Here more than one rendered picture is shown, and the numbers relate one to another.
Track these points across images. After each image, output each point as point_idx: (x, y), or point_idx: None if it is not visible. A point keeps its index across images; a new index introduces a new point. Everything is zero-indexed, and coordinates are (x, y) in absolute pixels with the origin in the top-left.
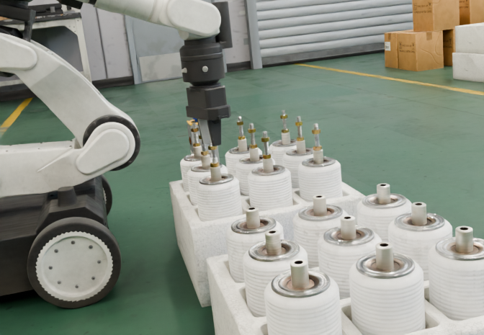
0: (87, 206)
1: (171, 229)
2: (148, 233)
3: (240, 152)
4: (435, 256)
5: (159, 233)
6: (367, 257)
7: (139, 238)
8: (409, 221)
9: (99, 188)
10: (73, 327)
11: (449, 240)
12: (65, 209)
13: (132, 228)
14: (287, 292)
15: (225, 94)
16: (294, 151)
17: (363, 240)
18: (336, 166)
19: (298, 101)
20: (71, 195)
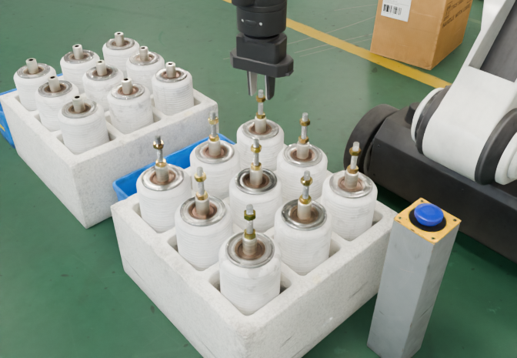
0: (389, 122)
1: (447, 322)
2: (465, 302)
3: (296, 199)
4: (51, 67)
5: (451, 307)
6: (88, 58)
7: (462, 288)
8: (61, 89)
9: (480, 186)
10: (343, 155)
11: (40, 74)
12: (400, 112)
13: (511, 314)
14: (124, 38)
15: (236, 45)
16: (214, 210)
17: (91, 69)
18: (138, 177)
19: None
20: (408, 111)
